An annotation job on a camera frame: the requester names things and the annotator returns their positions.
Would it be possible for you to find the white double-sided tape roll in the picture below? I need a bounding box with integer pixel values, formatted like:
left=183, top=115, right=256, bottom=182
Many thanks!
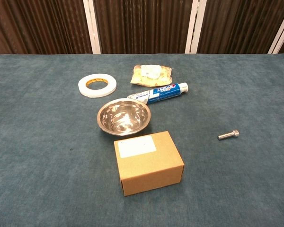
left=77, top=73, right=117, bottom=98

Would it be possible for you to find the white screen frame post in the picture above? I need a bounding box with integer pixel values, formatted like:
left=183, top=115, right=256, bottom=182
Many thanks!
left=184, top=0, right=208, bottom=54
left=82, top=0, right=102, bottom=55
left=267, top=4, right=284, bottom=55

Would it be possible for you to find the blue white toothpaste tube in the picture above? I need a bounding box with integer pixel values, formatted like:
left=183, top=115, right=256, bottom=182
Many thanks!
left=127, top=82, right=189, bottom=105

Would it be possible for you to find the silver metal bolt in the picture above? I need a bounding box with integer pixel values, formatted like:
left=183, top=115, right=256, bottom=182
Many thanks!
left=217, top=129, right=240, bottom=141

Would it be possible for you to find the brown cardboard box white label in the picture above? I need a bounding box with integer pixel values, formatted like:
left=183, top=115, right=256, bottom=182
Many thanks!
left=113, top=131, right=185, bottom=197

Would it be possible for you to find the yellow wet wipes pack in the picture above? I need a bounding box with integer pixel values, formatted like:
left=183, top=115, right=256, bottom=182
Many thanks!
left=130, top=64, right=174, bottom=87

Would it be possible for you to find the stainless steel bowl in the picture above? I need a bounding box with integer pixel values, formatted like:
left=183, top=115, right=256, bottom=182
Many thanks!
left=97, top=98, right=152, bottom=137

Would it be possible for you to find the teal fabric tablecloth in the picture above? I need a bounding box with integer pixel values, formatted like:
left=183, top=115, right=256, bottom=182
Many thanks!
left=0, top=53, right=284, bottom=227

